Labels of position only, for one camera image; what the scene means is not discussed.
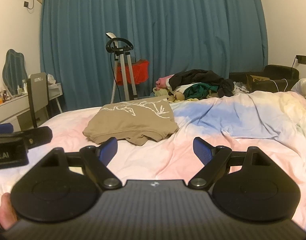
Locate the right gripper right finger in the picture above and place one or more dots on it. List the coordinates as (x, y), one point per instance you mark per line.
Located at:
(248, 185)

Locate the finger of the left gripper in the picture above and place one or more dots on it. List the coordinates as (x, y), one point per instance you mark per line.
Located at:
(37, 137)
(6, 128)

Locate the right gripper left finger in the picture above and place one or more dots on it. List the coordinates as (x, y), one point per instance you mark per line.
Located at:
(63, 186)

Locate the tan t-shirt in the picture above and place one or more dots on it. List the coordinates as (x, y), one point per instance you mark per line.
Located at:
(136, 121)

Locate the pile of mixed clothes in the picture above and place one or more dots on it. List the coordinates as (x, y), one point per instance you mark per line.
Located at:
(197, 84)

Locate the white dressing desk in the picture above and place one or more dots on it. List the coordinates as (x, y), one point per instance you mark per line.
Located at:
(17, 111)

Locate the grey desk chair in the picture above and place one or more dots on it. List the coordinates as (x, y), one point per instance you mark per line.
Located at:
(38, 99)

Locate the pastel bed duvet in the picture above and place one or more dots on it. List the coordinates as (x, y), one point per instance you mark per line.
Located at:
(274, 122)

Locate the cardboard box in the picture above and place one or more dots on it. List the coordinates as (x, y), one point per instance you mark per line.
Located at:
(252, 79)

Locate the dark sofa armchair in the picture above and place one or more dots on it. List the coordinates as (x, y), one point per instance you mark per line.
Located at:
(282, 78)

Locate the white pillow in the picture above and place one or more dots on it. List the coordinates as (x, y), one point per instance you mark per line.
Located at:
(300, 87)

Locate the garment steamer stand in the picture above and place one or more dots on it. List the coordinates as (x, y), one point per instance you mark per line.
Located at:
(121, 48)

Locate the red cloth on stand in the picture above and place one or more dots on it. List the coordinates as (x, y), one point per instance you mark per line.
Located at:
(140, 72)

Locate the teal curtain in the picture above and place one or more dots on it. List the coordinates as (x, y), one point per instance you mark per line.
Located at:
(173, 35)

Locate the wavy frame mirror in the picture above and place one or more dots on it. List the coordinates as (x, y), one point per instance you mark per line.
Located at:
(14, 72)

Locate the wall outlet with cable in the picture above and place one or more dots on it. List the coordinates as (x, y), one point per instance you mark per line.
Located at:
(28, 5)

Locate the black wall socket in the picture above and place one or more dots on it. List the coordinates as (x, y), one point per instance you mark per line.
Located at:
(301, 59)

